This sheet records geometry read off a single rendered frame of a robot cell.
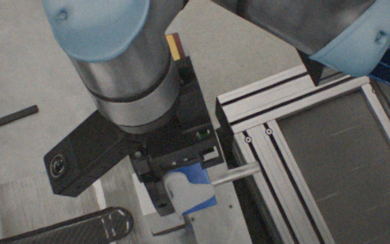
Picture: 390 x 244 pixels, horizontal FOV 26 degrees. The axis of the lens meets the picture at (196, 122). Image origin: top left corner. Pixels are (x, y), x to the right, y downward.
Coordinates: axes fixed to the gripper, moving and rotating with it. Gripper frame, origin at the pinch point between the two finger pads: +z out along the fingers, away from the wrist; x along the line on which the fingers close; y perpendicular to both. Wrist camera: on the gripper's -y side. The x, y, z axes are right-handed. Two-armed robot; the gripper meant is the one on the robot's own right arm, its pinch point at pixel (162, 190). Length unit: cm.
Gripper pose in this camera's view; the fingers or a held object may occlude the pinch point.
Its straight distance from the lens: 89.6
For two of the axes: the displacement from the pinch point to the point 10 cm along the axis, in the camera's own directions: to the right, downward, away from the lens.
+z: 1.7, 4.6, 8.7
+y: 9.5, -3.2, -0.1
